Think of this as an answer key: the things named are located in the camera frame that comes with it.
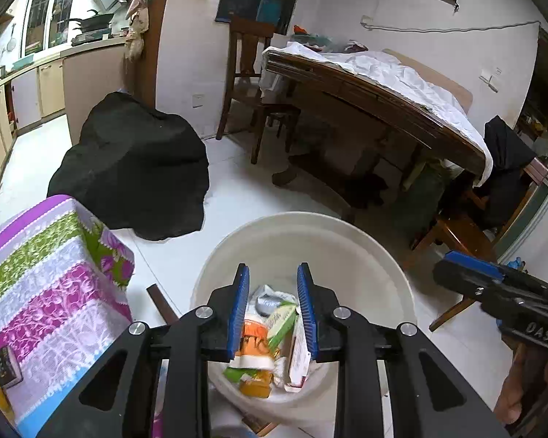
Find large black bag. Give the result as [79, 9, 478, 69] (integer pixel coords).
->
[47, 92, 210, 242]

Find small black packet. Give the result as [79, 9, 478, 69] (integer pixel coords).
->
[0, 346, 23, 388]

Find barred kitchen window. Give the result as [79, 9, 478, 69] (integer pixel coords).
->
[23, 0, 101, 55]

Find grey and white plastic wrapper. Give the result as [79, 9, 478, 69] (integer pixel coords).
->
[251, 285, 297, 318]

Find black jacket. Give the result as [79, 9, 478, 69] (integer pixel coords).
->
[448, 115, 537, 231]

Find hanging beige net bag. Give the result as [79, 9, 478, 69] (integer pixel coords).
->
[124, 30, 146, 60]

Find beige kitchen base cabinets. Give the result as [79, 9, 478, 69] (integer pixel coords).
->
[0, 39, 129, 165]

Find striped floral tablecloth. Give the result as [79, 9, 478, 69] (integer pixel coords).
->
[0, 195, 135, 438]

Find white wall cable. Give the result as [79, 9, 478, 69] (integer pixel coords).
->
[361, 16, 542, 35]

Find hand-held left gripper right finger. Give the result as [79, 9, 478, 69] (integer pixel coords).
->
[297, 262, 512, 438]

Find wooden dining table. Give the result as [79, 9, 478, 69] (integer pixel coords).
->
[262, 48, 487, 238]

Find hanging pink cloth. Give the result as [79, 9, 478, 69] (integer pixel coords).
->
[127, 0, 151, 32]

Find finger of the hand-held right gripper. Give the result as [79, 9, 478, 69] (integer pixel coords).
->
[442, 250, 530, 284]
[432, 262, 504, 314]

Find white plastic bucket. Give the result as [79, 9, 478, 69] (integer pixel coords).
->
[189, 212, 417, 425]

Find person's right hand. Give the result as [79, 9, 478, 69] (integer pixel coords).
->
[493, 344, 548, 425]

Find red and white packet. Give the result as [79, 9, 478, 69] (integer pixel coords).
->
[285, 317, 313, 393]

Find gas stove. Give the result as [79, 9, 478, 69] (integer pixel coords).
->
[73, 27, 113, 42]

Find orange packet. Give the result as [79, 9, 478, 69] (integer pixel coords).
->
[235, 322, 277, 397]

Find white wall outlet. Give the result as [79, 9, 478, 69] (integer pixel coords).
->
[479, 68, 503, 92]

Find pile of small table items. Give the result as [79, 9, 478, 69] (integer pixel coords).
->
[292, 25, 370, 53]

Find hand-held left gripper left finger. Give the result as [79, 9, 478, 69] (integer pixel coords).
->
[37, 262, 252, 438]

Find green box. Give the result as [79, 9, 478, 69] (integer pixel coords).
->
[265, 305, 300, 345]

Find white crumpled cloth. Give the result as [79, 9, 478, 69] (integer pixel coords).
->
[262, 41, 494, 188]

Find dark wooden chair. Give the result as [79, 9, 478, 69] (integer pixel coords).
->
[216, 16, 302, 165]

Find brown wooden slat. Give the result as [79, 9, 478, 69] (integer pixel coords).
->
[146, 284, 181, 324]

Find black wok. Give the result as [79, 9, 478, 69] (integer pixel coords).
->
[64, 9, 115, 30]

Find brown wooden chair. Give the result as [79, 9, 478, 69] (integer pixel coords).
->
[402, 160, 548, 331]

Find dark green cushion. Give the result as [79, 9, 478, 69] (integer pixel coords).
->
[402, 160, 453, 238]

